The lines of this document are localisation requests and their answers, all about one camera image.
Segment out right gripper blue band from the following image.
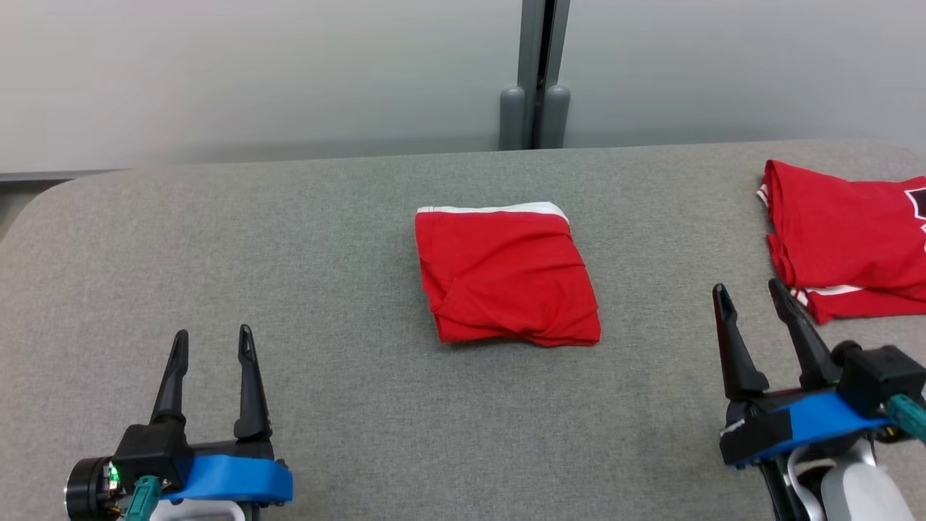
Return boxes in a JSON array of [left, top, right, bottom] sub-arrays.
[[712, 279, 891, 470]]

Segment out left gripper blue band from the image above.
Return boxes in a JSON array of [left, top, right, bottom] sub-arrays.
[[150, 324, 294, 506]]

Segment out red Bulls jersey white sleeves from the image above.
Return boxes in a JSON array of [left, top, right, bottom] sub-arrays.
[[757, 159, 926, 325]]

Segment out red shorts white stripe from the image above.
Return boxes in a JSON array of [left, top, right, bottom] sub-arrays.
[[414, 202, 602, 347]]

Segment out teal left camera connector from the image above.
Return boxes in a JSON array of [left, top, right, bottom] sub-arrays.
[[123, 475, 164, 521]]

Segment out teal camera connector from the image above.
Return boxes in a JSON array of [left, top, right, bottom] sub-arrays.
[[123, 475, 164, 521], [885, 394, 926, 442]]

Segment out white right arm cable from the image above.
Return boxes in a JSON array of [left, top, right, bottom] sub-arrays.
[[786, 447, 827, 521]]

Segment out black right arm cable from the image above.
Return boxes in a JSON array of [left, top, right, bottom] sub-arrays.
[[758, 463, 791, 521]]

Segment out teal right camera connector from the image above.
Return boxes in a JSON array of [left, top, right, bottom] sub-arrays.
[[885, 394, 926, 442]]

